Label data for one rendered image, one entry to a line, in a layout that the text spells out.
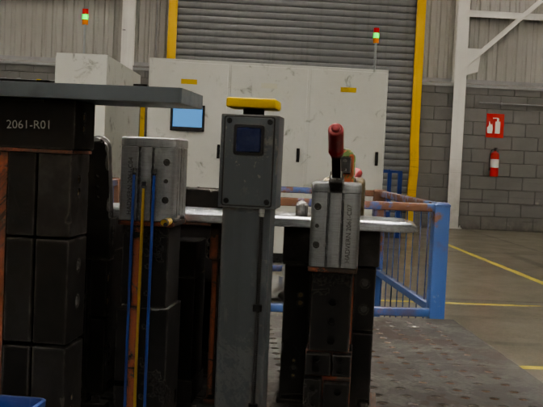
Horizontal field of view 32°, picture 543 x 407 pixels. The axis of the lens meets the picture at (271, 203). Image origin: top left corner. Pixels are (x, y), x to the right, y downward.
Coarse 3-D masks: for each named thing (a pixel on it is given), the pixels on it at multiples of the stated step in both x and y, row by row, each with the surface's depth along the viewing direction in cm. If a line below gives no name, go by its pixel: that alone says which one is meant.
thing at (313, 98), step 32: (160, 64) 923; (192, 64) 926; (224, 64) 929; (256, 64) 931; (224, 96) 930; (256, 96) 932; (288, 96) 934; (320, 96) 936; (352, 96) 939; (384, 96) 941; (160, 128) 927; (192, 128) 927; (288, 128) 936; (320, 128) 938; (352, 128) 940; (384, 128) 944; (192, 160) 931; (288, 160) 938; (320, 160) 940
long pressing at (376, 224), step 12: (192, 216) 139; (204, 216) 139; (216, 216) 139; (276, 216) 138; (288, 216) 138; (300, 216) 138; (360, 216) 151; (372, 216) 152; (360, 228) 137; (372, 228) 137; (384, 228) 136; (396, 228) 136; (408, 228) 137
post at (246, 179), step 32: (224, 128) 111; (224, 160) 111; (256, 160) 110; (224, 192) 111; (256, 192) 110; (224, 224) 112; (256, 224) 111; (224, 256) 112; (256, 256) 111; (224, 288) 112; (256, 288) 112; (224, 320) 112; (256, 320) 111; (224, 352) 112; (256, 352) 111; (224, 384) 113; (256, 384) 112
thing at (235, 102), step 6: (228, 102) 111; (234, 102) 111; (240, 102) 111; (246, 102) 110; (252, 102) 110; (258, 102) 110; (264, 102) 110; (270, 102) 110; (276, 102) 111; (234, 108) 114; (240, 108) 114; (246, 108) 112; (252, 108) 112; (258, 108) 112; (264, 108) 111; (270, 108) 110; (276, 108) 112; (246, 114) 112; (252, 114) 112; (258, 114) 112
